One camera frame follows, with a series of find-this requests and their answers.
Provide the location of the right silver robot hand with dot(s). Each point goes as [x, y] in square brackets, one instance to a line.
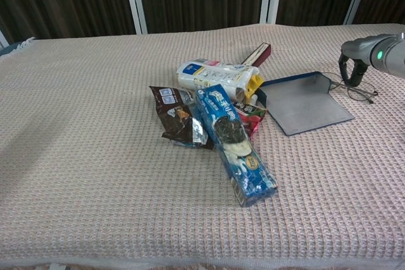
[357, 47]

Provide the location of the thin-framed eyeglasses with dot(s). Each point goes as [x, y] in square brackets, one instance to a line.
[360, 92]

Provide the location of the blue grey box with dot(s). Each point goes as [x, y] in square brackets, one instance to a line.
[303, 105]

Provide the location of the dark red long box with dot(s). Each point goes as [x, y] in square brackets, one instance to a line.
[261, 53]

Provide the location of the yellow plastic packet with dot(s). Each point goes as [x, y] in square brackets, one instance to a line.
[253, 85]

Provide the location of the red snack packet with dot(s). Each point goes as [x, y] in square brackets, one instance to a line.
[250, 116]

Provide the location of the white snack bag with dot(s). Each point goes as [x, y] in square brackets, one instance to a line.
[212, 75]

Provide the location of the blue cookie package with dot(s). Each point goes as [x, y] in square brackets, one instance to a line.
[235, 156]

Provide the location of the brown snack wrapper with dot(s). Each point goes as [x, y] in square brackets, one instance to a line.
[177, 118]

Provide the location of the pink waffle blanket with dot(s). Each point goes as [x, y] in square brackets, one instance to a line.
[95, 156]

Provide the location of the teal table cover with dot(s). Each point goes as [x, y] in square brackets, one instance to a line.
[12, 49]

